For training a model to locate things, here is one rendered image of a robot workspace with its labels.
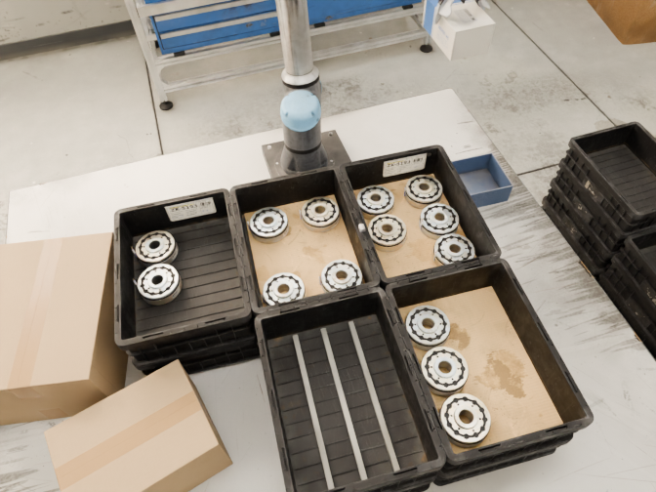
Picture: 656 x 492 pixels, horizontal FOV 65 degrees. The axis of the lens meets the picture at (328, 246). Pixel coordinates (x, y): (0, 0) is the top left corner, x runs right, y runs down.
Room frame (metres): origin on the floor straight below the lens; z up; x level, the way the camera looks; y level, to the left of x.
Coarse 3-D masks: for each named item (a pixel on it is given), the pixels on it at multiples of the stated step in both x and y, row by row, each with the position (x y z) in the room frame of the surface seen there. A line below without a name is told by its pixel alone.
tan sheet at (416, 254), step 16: (432, 176) 1.04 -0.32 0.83; (400, 192) 0.98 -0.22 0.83; (400, 208) 0.92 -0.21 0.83; (416, 208) 0.92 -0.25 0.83; (368, 224) 0.87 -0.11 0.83; (416, 224) 0.86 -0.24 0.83; (416, 240) 0.81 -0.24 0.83; (432, 240) 0.80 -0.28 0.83; (384, 256) 0.76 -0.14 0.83; (400, 256) 0.76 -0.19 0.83; (416, 256) 0.76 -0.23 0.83; (400, 272) 0.71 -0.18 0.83
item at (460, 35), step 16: (432, 0) 1.43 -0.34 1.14; (432, 16) 1.40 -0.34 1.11; (464, 16) 1.34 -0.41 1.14; (480, 16) 1.34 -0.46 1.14; (432, 32) 1.39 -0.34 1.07; (448, 32) 1.30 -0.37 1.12; (464, 32) 1.28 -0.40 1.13; (480, 32) 1.29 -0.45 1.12; (448, 48) 1.29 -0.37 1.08; (464, 48) 1.28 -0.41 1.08; (480, 48) 1.29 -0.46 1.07
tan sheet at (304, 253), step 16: (288, 208) 0.94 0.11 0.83; (256, 240) 0.84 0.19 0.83; (288, 240) 0.83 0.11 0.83; (304, 240) 0.83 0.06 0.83; (320, 240) 0.82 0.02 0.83; (336, 240) 0.82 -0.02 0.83; (256, 256) 0.78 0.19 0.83; (272, 256) 0.78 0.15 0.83; (288, 256) 0.78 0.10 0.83; (304, 256) 0.78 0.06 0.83; (320, 256) 0.77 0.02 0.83; (336, 256) 0.77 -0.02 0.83; (352, 256) 0.77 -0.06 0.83; (256, 272) 0.73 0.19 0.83; (272, 272) 0.73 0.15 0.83; (304, 272) 0.72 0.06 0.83; (320, 272) 0.72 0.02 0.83; (320, 288) 0.67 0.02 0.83
